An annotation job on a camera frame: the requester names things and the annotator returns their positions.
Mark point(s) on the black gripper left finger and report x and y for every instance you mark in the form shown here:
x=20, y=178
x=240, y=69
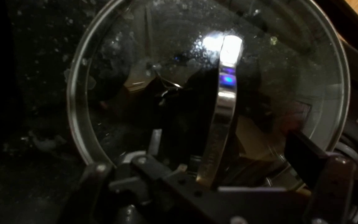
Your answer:
x=99, y=198

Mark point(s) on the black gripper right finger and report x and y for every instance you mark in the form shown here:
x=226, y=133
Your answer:
x=329, y=177

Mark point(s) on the glass pot lid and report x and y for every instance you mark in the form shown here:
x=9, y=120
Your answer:
x=213, y=86

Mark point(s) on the black electric stove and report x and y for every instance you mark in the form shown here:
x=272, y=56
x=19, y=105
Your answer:
x=40, y=165

